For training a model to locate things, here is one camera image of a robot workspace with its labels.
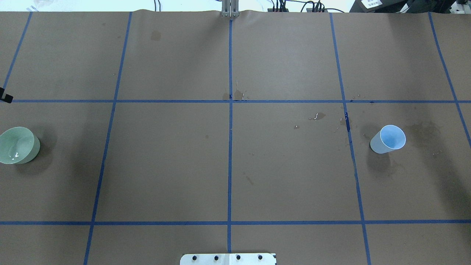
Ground mint green bowl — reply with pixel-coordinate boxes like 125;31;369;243
0;127;40;165

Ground light blue plastic cup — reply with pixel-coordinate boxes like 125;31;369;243
370;125;407;154

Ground aluminium frame post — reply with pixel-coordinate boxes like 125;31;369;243
220;0;240;19

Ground white column pedestal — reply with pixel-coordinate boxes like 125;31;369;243
180;253;277;265

